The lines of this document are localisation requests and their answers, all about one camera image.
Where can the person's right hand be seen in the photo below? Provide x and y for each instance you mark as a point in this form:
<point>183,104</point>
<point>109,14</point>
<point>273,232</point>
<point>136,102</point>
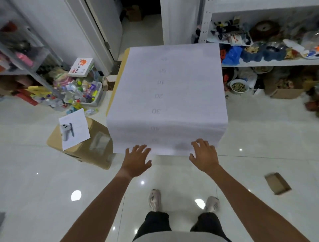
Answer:
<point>205,157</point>

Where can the person's left hand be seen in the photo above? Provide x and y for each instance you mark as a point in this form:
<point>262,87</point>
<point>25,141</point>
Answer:
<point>134,162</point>

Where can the person's left little finger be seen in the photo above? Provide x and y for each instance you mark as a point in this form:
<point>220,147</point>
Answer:
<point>127,152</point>

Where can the person's right middle finger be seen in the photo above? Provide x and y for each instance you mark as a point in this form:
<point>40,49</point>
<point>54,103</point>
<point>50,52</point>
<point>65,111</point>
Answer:
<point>200,142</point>

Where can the person's left middle finger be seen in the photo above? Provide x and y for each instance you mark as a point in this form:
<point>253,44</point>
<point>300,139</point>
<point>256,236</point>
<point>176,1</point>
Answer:
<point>142,149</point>

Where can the person's right thumb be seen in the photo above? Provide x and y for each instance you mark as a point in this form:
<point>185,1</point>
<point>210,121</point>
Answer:
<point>193,158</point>

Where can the person's right little finger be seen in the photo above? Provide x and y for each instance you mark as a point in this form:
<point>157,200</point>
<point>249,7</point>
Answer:
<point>213,149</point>

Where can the person's left thumb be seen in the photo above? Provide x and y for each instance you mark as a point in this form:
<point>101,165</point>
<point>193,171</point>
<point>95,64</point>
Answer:
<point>147,165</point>

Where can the person's left forearm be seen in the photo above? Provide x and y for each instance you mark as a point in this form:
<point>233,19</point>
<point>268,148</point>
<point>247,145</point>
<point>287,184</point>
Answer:
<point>99,212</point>

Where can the person's right forearm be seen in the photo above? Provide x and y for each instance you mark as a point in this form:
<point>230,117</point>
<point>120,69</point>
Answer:
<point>249,204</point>

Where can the large brown cardboard box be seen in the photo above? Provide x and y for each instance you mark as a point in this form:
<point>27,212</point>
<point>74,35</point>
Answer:
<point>94,147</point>

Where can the person's left white shoe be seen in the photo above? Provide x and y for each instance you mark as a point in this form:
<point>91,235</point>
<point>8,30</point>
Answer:
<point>155,199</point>

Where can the person's white shoe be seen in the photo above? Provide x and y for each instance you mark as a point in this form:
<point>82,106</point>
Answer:
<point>212,204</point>
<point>155,199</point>

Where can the person's right white shoe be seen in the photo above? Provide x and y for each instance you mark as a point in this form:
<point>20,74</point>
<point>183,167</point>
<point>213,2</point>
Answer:
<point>212,204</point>

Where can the large white numbered paper sheet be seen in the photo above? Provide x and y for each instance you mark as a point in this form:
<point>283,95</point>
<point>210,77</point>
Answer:
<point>172,99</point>

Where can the small white paper sheet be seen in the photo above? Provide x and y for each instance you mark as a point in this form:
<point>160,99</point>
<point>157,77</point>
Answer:
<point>77,129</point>

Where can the black shorts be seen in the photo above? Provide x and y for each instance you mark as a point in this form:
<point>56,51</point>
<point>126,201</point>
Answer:
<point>157,222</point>

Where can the white game controller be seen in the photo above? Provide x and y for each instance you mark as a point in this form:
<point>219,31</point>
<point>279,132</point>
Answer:
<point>66,131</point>

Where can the white bowl of beans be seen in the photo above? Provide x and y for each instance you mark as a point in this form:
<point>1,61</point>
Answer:
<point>239,86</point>

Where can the small flat cardboard box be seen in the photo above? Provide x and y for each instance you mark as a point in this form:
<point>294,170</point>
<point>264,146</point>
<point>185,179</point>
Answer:
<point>277,183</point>

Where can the clear bin of plastic bottles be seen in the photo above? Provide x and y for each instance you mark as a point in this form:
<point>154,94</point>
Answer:
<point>79,93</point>

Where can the white shirt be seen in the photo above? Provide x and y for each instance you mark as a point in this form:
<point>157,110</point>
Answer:
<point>179,236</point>

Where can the open brown cardboard box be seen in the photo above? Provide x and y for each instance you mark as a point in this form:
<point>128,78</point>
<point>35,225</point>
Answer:
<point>286,93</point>

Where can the blue plastic bag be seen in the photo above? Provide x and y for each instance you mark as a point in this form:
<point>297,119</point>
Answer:
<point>231,55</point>

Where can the white orange printed box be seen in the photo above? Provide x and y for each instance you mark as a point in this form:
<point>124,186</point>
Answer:
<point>81,66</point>

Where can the white metal shelf unit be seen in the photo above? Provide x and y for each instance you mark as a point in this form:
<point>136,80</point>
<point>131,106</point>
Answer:
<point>261,62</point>

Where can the blue moulded tray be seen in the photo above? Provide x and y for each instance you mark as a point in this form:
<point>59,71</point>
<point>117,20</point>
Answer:
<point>261,56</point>

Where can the yellow plastic toy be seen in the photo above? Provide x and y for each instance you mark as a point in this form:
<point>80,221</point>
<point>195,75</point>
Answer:
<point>37,91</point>

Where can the metal bowl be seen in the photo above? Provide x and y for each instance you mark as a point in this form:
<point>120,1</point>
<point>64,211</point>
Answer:
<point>275,46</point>

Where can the white door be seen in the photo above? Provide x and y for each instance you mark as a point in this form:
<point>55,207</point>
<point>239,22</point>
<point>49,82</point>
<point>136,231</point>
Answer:
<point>99,32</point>

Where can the brown round basket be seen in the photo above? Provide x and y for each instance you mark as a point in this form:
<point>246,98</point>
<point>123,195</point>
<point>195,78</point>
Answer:
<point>264,29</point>

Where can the cardboard box behind doorway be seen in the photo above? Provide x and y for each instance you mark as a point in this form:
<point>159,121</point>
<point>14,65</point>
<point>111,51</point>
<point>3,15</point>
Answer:
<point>133,13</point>

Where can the clear acrylic display cabinet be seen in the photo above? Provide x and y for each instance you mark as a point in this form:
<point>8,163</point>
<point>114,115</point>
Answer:
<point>22,49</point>

